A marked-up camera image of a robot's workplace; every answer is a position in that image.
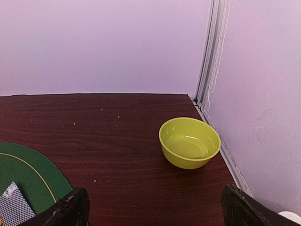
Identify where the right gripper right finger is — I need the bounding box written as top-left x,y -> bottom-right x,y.
221,184 -> 299,226

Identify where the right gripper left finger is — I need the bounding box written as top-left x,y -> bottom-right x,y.
22,187 -> 90,226

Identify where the round green poker mat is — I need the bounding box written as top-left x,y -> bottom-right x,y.
0,143 -> 72,215

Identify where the orange bowl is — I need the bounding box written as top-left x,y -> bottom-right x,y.
278,211 -> 301,225

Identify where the green bowl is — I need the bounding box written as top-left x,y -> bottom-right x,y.
158,117 -> 221,170

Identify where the right aluminium frame post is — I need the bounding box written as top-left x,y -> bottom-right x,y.
194,0 -> 230,111

